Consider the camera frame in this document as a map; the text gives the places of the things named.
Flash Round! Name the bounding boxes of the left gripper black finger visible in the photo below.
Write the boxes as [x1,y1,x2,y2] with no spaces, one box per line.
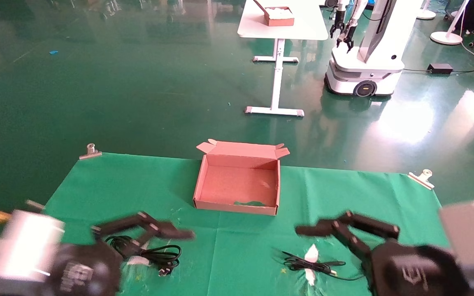
[130,228,195,255]
[92,213,159,238]

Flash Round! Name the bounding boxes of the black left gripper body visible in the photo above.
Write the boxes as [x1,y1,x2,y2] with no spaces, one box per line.
[50,240,122,296]

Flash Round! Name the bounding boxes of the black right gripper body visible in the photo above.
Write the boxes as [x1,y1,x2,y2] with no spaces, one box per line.
[365,240,468,296]

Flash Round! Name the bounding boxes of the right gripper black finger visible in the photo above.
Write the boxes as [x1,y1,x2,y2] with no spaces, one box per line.
[295,221,371,264]
[340,212,399,240]

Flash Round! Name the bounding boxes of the black power cable with plug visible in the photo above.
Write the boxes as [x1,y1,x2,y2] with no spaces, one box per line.
[105,235,182,277]

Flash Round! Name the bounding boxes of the black wired computer mouse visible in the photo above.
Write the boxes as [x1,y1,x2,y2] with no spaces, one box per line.
[274,249,365,282]

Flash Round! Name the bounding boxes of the brown cardboard box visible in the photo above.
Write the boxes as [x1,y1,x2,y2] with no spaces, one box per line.
[193,139,290,216]

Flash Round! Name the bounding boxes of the idle robot arm with gripper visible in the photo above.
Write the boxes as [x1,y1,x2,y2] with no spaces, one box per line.
[337,0,369,53]
[330,0,347,39]

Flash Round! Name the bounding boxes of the small cardboard box white contents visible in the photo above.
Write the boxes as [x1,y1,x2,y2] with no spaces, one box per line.
[253,0,295,27]

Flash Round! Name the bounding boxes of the silver metal binder clip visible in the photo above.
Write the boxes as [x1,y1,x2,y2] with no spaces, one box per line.
[79,143,102,160]
[408,169,435,190]

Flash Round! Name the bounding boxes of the green tablecloth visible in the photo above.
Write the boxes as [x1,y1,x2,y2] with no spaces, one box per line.
[44,153,451,296]

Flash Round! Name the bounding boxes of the white wheeled idle robot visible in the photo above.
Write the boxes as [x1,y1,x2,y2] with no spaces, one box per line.
[325,0,423,97]

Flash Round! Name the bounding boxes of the black power adapter brick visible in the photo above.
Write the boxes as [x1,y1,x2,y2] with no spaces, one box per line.
[428,63,454,75]

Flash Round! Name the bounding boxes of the large white round stand base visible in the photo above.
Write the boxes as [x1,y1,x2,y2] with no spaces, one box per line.
[430,0,470,46]

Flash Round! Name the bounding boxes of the small white round stand base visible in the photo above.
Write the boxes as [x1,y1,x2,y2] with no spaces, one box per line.
[416,0,437,20]

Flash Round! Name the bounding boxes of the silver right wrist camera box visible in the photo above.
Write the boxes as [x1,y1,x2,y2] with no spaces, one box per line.
[439,201,474,288]

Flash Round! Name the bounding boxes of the thin floor cable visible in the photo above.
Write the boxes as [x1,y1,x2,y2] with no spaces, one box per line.
[402,41,474,77]

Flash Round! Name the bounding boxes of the white pedestal table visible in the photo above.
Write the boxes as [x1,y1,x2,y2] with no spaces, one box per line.
[237,0,329,117]

